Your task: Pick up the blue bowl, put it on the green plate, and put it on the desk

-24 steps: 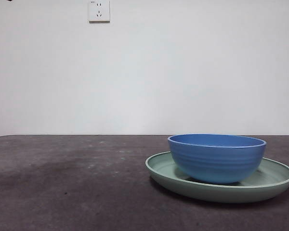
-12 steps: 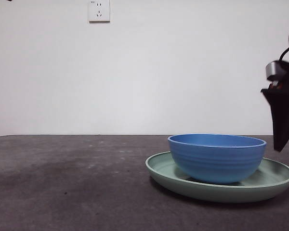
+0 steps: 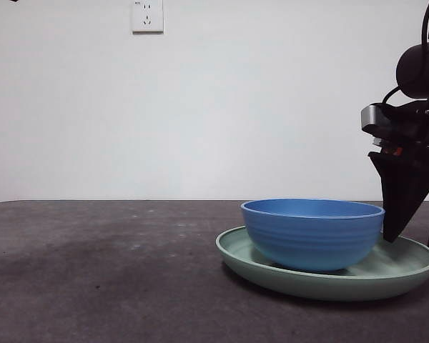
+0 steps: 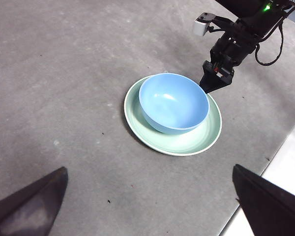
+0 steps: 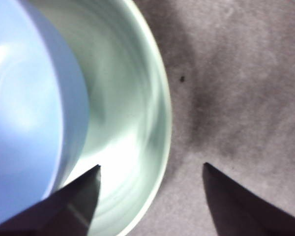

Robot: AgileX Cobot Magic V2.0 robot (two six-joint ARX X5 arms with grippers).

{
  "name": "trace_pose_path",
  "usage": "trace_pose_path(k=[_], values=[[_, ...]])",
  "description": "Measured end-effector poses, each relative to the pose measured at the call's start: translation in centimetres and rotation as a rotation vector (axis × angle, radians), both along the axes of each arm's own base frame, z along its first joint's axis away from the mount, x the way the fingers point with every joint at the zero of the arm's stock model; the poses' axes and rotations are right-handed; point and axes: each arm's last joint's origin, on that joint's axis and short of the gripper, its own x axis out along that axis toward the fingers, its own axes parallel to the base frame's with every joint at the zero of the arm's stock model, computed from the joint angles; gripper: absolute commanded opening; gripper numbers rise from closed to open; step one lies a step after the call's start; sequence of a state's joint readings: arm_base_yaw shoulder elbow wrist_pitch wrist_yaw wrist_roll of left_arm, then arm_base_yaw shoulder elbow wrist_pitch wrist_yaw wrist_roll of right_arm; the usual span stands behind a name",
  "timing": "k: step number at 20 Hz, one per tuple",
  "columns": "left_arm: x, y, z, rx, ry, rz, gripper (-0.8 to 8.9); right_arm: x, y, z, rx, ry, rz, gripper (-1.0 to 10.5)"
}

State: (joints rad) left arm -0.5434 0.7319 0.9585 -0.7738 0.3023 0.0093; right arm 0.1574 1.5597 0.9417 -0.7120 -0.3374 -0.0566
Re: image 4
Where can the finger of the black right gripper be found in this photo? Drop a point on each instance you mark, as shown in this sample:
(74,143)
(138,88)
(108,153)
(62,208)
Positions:
(221,82)
(207,73)

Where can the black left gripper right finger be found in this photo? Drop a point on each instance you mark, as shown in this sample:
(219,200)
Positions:
(273,211)

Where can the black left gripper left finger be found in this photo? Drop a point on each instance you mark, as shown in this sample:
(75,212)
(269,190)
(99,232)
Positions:
(24,211)

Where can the blue ribbed bowl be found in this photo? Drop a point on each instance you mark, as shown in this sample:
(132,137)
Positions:
(174,108)

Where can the green round plate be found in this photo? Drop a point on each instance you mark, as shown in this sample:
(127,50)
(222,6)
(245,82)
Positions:
(186,145)

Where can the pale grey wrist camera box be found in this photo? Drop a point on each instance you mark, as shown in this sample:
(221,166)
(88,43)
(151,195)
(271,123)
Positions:
(200,25)

